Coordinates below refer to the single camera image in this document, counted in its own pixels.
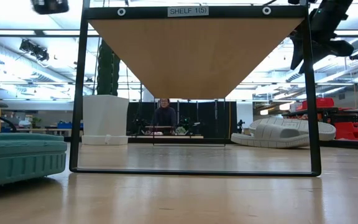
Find blue storage bin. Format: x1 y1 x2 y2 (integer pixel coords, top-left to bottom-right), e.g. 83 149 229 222
57 121 84 129

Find black ceiling spotlight cluster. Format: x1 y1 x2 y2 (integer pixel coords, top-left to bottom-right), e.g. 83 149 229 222
19 39 50 62

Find red plastic crate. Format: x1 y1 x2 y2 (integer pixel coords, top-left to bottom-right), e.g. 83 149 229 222
296 97 336 111

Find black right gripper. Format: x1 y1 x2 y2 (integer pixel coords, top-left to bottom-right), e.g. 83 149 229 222
290 0 355 71

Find black frame wooden shelf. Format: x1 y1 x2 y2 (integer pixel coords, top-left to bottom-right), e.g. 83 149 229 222
69 0 322 177

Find person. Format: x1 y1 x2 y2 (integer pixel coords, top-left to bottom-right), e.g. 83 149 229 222
153 98 178 136

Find teal rubber slide sandal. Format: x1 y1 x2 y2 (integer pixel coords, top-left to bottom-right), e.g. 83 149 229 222
0 133 68 189

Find white plant pot saucer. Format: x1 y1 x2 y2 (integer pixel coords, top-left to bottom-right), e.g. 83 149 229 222
81 134 130 146

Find white plant pot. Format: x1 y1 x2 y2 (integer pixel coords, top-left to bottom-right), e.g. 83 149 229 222
82 94 130 137

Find black room partition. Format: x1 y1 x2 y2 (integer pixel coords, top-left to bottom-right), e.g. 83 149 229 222
126 100 239 139

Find black aluminium table frame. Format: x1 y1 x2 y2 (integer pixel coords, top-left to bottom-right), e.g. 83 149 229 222
63 136 358 152

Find green cactus plant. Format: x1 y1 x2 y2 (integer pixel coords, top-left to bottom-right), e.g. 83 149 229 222
96 39 121 96

